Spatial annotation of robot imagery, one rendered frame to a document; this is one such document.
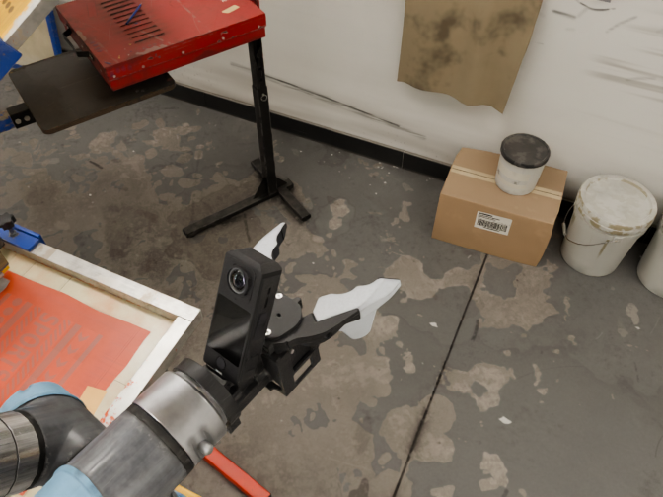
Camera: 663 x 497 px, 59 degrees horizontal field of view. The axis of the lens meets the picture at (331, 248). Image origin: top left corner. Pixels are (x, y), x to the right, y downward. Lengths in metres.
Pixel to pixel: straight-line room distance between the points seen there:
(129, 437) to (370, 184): 2.66
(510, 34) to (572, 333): 1.25
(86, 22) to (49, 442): 1.79
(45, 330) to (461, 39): 1.91
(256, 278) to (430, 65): 2.28
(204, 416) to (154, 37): 1.71
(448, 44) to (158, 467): 2.33
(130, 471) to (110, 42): 1.75
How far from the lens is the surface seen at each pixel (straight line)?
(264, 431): 2.32
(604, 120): 2.76
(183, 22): 2.16
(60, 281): 1.61
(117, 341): 1.46
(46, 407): 0.65
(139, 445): 0.50
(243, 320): 0.50
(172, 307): 1.43
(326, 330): 0.53
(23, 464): 0.61
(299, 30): 2.98
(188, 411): 0.50
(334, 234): 2.83
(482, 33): 2.55
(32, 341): 1.54
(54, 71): 2.35
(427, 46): 2.66
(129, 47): 2.07
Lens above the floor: 2.14
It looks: 50 degrees down
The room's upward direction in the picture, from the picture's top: straight up
